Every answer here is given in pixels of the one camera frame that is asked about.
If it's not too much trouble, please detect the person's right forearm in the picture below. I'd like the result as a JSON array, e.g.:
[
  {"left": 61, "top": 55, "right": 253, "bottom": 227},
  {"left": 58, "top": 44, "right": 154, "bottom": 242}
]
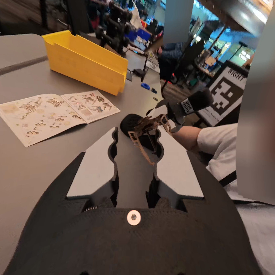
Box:
[{"left": 172, "top": 123, "right": 238, "bottom": 155}]

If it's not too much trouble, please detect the white shirt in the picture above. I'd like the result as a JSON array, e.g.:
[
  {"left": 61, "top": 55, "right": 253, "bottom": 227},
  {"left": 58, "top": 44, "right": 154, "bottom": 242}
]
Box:
[{"left": 206, "top": 148, "right": 275, "bottom": 275}]

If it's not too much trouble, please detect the small paper stand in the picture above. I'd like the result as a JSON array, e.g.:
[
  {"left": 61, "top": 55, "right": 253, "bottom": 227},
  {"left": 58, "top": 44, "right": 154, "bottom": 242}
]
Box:
[{"left": 145, "top": 50, "right": 159, "bottom": 70}]

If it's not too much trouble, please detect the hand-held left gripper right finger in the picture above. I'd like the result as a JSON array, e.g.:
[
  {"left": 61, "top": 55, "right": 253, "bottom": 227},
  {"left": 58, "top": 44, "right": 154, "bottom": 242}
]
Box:
[{"left": 147, "top": 127, "right": 204, "bottom": 209}]

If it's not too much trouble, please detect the wooden model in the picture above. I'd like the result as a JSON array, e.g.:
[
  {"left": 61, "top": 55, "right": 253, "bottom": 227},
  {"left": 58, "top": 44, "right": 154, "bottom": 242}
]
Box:
[{"left": 128, "top": 114, "right": 172, "bottom": 166}]

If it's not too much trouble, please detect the black strap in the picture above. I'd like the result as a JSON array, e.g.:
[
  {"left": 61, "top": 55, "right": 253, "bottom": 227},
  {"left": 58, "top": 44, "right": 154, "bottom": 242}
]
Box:
[{"left": 219, "top": 171, "right": 275, "bottom": 208}]

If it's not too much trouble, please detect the illustrated instruction booklet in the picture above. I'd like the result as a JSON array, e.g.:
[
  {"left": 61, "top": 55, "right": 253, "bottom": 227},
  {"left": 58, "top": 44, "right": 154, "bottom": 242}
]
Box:
[{"left": 0, "top": 90, "right": 121, "bottom": 147}]

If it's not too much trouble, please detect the yellow plastic bin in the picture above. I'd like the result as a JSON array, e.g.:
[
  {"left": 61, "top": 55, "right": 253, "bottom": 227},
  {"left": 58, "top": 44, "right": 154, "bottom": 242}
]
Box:
[{"left": 41, "top": 30, "right": 128, "bottom": 96}]

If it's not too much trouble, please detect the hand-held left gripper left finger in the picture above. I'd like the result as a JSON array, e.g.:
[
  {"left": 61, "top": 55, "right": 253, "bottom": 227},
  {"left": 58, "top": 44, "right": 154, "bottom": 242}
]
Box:
[{"left": 66, "top": 127, "right": 119, "bottom": 208}]

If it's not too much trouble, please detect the black foam pad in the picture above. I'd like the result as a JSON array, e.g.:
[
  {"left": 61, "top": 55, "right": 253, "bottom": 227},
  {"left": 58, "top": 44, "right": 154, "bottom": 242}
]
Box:
[{"left": 120, "top": 114, "right": 164, "bottom": 151}]

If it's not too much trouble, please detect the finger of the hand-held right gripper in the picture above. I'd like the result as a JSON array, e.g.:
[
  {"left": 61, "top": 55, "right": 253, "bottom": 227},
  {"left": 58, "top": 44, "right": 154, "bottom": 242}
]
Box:
[
  {"left": 147, "top": 105, "right": 169, "bottom": 118},
  {"left": 164, "top": 116, "right": 183, "bottom": 134}
]

